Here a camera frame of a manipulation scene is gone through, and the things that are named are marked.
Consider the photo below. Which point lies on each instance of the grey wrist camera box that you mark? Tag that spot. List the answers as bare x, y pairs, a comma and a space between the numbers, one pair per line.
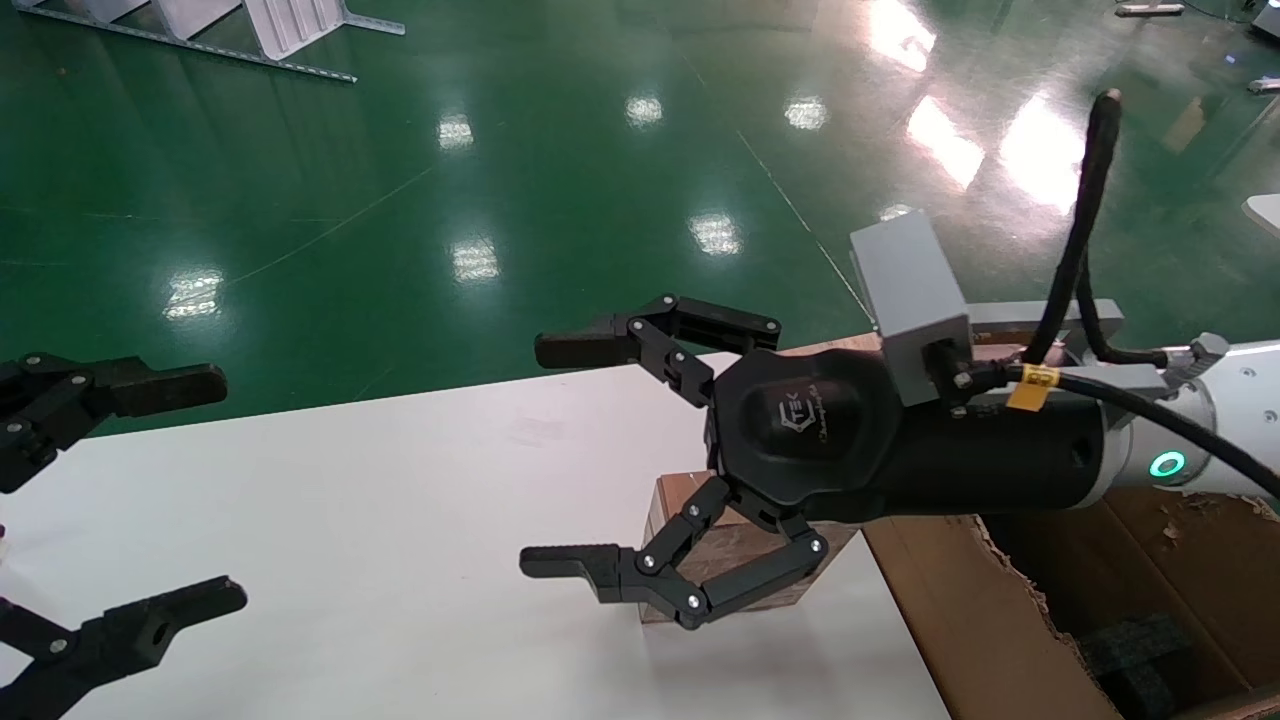
910, 290

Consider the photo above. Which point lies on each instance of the white floor stand foot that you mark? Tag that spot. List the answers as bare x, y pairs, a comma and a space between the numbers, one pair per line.
1150, 8

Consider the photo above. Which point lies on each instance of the small brown box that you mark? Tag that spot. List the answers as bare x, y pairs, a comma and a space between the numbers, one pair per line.
730, 550

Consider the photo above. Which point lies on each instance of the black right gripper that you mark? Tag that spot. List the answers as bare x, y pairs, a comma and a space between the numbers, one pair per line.
820, 430

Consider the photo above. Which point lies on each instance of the big cardboard box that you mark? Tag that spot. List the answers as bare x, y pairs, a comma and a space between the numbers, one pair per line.
960, 620

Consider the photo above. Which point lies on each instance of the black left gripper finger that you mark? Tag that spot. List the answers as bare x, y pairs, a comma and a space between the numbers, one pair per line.
130, 632
150, 388

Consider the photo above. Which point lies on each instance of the white metal rack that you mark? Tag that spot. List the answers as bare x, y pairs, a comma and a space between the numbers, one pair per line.
290, 25

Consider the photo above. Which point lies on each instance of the black foam block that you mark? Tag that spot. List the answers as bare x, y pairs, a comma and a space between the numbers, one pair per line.
1140, 665

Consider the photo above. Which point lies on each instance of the white machine base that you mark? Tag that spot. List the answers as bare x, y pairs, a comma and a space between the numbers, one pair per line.
1268, 15

